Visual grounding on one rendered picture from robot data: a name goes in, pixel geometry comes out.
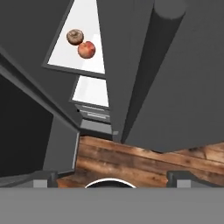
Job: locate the dark grey fridge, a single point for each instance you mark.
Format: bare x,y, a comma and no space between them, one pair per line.
26,87

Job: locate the white freezer rack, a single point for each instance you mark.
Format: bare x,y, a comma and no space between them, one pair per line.
87,17
92,90

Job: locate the dark grey freezer door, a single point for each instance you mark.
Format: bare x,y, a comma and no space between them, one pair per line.
192,87

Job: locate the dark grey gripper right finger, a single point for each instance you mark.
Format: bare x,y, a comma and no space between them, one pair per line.
178,176

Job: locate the grey freezer drawer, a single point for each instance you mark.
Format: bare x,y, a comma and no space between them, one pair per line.
93,113

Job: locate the round black white-rimmed thing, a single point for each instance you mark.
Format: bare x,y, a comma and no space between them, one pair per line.
110,183

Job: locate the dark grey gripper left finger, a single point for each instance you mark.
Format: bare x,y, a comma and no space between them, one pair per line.
43,176

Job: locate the red peach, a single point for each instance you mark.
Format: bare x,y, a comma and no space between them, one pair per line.
86,50

